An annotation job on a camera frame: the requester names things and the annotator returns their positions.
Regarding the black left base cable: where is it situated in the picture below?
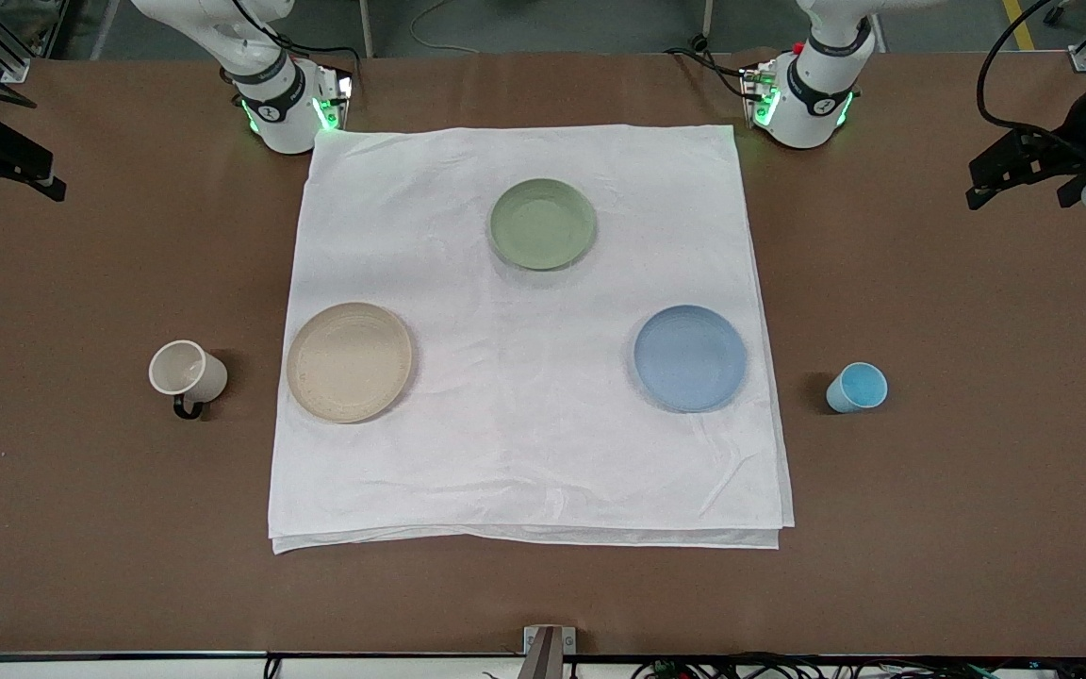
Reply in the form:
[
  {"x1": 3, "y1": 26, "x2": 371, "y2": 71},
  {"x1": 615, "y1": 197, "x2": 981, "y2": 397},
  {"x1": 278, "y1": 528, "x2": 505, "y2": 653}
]
[{"x1": 664, "y1": 33, "x2": 753, "y2": 101}]

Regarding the blue cup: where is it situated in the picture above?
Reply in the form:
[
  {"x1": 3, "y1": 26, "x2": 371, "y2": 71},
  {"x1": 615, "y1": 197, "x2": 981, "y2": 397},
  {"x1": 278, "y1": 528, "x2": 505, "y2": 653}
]
[{"x1": 826, "y1": 362, "x2": 889, "y2": 414}]

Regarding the green plate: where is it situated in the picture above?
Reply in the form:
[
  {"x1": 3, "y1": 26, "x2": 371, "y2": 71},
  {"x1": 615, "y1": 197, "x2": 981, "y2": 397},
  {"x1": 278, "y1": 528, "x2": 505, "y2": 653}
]
[{"x1": 488, "y1": 177, "x2": 598, "y2": 272}]

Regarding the white mug black handle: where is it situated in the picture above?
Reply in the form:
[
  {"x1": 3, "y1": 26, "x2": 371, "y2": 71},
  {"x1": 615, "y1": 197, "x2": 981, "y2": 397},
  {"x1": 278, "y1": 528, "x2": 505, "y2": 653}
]
[{"x1": 148, "y1": 339, "x2": 229, "y2": 421}]

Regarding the black right base cable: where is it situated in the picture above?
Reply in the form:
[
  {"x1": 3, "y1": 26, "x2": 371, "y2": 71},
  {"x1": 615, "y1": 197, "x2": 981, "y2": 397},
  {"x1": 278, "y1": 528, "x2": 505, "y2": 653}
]
[{"x1": 270, "y1": 30, "x2": 362, "y2": 78}]

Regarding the white cloth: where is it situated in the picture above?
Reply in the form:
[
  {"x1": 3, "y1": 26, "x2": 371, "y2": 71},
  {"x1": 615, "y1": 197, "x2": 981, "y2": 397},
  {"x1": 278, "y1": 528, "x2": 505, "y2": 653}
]
[{"x1": 268, "y1": 124, "x2": 796, "y2": 555}]

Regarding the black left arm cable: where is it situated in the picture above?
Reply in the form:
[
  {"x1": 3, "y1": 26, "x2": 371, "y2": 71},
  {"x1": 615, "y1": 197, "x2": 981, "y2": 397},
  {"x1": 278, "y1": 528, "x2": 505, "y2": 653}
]
[{"x1": 976, "y1": 0, "x2": 1077, "y2": 142}]

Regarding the white floor cable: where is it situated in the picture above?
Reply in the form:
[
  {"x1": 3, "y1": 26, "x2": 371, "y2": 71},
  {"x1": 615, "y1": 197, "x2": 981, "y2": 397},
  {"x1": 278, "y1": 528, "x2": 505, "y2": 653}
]
[{"x1": 408, "y1": 0, "x2": 480, "y2": 56}]

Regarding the blue plate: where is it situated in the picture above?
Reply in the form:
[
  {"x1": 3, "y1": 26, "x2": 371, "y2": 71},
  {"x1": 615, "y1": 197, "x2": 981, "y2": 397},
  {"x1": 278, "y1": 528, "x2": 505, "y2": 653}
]
[{"x1": 633, "y1": 305, "x2": 749, "y2": 413}]

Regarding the bundle of cables below table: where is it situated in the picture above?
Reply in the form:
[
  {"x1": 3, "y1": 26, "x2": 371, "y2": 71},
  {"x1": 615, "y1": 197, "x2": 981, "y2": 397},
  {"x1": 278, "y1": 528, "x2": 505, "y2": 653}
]
[{"x1": 633, "y1": 660, "x2": 1086, "y2": 679}]

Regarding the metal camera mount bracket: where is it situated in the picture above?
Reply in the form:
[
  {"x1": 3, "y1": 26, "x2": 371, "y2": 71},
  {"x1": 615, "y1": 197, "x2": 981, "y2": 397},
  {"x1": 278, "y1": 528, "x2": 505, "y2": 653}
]
[{"x1": 522, "y1": 624, "x2": 577, "y2": 679}]

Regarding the beige gray plate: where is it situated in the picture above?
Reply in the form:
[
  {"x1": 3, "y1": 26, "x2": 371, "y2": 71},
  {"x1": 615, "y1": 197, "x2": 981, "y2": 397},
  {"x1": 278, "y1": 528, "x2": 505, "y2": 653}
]
[{"x1": 286, "y1": 302, "x2": 414, "y2": 424}]

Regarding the black base cable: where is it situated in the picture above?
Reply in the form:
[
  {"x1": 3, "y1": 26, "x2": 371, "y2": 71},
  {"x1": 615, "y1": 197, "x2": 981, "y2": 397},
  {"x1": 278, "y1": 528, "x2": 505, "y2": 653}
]
[
  {"x1": 270, "y1": 30, "x2": 362, "y2": 78},
  {"x1": 664, "y1": 33, "x2": 753, "y2": 101}
]

